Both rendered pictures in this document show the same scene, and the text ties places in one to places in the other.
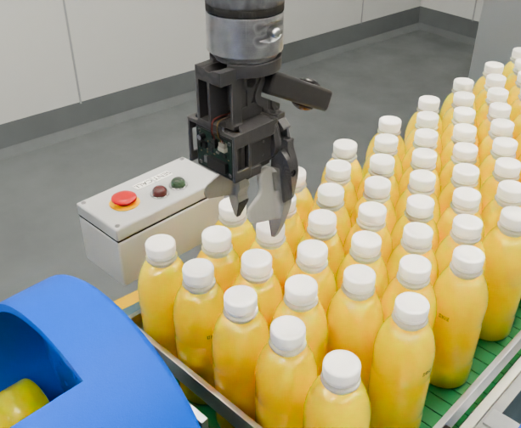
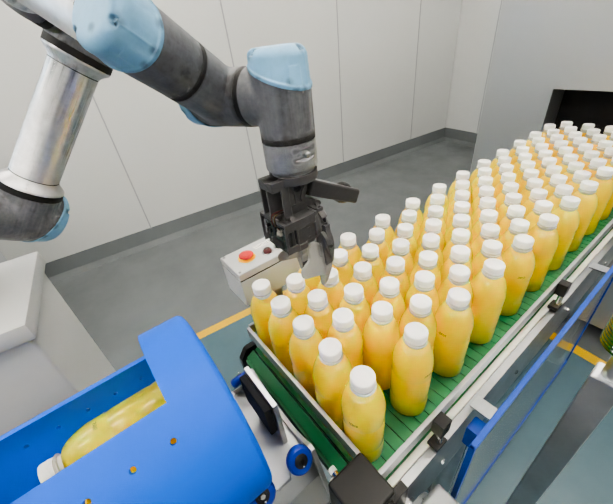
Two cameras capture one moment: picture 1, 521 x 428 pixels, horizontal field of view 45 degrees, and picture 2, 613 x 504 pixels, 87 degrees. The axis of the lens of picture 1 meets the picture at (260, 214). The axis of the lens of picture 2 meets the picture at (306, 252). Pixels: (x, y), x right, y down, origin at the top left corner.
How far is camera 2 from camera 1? 0.18 m
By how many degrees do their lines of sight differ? 10
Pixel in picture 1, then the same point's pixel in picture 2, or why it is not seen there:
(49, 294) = (162, 333)
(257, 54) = (296, 170)
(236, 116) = (287, 212)
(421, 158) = (430, 225)
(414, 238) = (421, 281)
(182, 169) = not seen: hidden behind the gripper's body
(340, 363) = (361, 375)
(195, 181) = not seen: hidden behind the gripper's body
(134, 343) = (206, 373)
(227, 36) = (274, 159)
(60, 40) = (248, 159)
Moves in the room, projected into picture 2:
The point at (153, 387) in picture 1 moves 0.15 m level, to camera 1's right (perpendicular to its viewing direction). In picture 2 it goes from (215, 406) to (346, 416)
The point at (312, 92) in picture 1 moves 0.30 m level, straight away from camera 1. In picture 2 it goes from (343, 191) to (359, 136)
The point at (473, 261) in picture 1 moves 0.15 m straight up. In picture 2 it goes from (462, 300) to (478, 229)
